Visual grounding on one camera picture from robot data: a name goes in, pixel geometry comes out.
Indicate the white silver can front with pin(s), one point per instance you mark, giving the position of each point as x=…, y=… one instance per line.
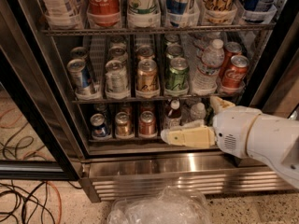
x=116, y=76

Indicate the clear water bottle bottom shelf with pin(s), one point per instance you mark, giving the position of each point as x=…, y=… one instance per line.
x=196, y=112

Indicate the red orange can bottom shelf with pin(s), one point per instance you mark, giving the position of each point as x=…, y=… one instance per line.
x=147, y=123

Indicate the blue silver bottle top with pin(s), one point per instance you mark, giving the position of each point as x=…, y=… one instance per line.
x=179, y=10

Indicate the stainless steel display fridge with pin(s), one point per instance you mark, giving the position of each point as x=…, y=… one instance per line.
x=34, y=72

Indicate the blue silver can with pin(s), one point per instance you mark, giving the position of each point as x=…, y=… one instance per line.
x=81, y=77
x=82, y=53

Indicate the white silver can rear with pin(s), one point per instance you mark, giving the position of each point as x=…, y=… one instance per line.
x=117, y=40

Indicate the white silver can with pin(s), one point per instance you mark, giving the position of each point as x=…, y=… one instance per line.
x=118, y=53
x=116, y=76
x=117, y=40

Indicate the clear water bottle middle shelf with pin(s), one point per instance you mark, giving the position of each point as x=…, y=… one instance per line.
x=208, y=68

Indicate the red cola can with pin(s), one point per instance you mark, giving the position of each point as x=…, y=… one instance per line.
x=230, y=49
x=235, y=71

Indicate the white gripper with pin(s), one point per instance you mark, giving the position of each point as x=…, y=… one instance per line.
x=235, y=129

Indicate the white labelled bottle top left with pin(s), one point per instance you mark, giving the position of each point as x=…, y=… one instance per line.
x=64, y=14

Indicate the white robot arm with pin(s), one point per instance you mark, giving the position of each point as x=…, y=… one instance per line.
x=273, y=141

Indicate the green soda can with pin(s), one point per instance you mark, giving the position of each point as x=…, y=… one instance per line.
x=173, y=51
x=177, y=74
x=170, y=39

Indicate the clear plastic bag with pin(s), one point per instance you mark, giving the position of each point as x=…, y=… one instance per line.
x=169, y=206

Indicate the gold black bottle top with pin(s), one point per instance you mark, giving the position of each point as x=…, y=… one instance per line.
x=219, y=11

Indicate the clear water bottle shelf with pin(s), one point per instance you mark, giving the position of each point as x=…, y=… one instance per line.
x=196, y=112
x=208, y=68

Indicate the blue bottle top right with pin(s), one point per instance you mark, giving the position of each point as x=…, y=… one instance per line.
x=258, y=11

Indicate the blue pepsi can bottom shelf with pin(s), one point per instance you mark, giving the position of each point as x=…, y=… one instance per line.
x=99, y=126

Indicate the dark juice bottle white cap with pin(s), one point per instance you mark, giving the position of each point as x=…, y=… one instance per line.
x=172, y=113

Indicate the gold soda can rear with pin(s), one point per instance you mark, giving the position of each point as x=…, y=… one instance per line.
x=145, y=52

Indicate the gold soda can front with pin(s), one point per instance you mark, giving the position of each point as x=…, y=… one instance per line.
x=147, y=75

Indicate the red cola can front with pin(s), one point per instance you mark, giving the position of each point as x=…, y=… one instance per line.
x=235, y=71

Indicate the blue silver can rear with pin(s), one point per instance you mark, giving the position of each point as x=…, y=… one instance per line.
x=82, y=53

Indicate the blue silver can front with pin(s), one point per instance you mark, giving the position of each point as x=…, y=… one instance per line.
x=81, y=77

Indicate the green soda can front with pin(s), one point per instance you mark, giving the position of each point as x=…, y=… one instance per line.
x=177, y=74

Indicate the large coca-cola bottle top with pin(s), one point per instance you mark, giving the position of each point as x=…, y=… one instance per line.
x=105, y=13

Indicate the gold soda can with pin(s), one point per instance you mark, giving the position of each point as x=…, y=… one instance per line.
x=145, y=52
x=147, y=75

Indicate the white green bottle top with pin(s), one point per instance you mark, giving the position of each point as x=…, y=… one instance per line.
x=141, y=11

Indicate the green soda can rear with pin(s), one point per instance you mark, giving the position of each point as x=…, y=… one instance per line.
x=170, y=39

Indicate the red cola can rear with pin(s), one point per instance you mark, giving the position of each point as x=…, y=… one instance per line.
x=230, y=49

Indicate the gold can bottom shelf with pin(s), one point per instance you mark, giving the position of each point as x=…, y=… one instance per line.
x=123, y=124

